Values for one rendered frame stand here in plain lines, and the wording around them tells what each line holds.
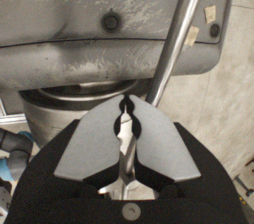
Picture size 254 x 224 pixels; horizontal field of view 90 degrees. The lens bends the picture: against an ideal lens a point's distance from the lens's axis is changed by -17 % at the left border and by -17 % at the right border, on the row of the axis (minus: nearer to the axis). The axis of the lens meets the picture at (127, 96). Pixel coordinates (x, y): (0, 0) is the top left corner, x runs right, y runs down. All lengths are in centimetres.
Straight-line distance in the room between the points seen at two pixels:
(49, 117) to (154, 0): 22
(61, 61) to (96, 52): 4
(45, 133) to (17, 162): 28
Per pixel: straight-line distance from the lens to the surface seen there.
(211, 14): 24
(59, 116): 24
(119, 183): 96
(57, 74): 19
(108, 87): 27
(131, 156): 20
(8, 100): 149
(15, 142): 61
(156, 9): 19
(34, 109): 27
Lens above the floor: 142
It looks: 55 degrees down
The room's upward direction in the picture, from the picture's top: 146 degrees clockwise
